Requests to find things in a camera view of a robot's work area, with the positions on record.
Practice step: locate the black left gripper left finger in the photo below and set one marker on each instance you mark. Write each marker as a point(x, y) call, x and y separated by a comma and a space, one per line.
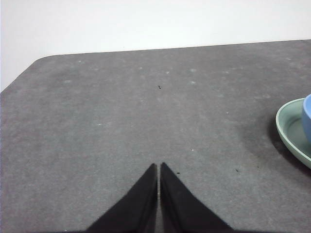
point(136, 208)

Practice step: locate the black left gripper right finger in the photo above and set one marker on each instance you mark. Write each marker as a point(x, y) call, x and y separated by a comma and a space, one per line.
point(179, 208)

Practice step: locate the green plate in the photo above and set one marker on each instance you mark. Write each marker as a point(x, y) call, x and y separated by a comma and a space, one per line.
point(290, 126)

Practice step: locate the blue bowl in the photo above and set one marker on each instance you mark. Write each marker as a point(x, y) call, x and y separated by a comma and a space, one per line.
point(307, 116)

